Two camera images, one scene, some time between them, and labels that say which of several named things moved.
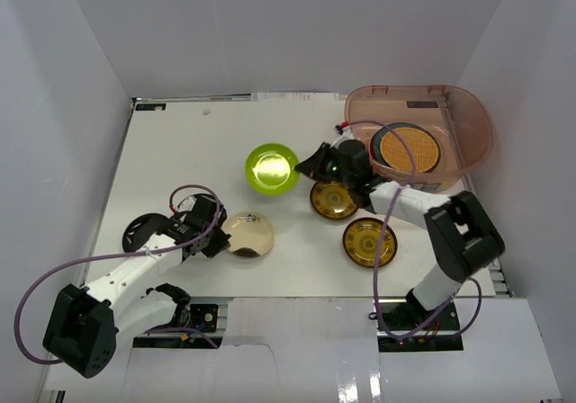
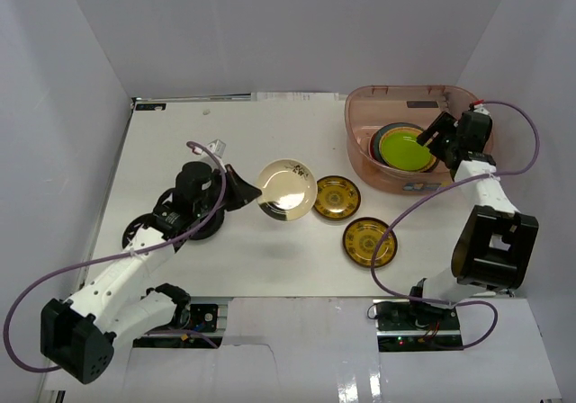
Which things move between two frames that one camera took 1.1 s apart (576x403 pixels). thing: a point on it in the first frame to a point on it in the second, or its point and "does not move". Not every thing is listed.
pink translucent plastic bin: x=464 y=132 does not move
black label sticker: x=150 y=106 does not move
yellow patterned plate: x=332 y=200 does not move
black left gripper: x=209 y=245 to x=229 y=187
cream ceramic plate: x=252 y=234 to x=289 y=189
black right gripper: x=314 y=166 to x=441 y=125
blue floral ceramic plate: x=400 y=125 does not move
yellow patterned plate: x=362 y=240 does not move
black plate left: x=134 y=224 does not move
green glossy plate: x=270 y=169 to x=400 y=147
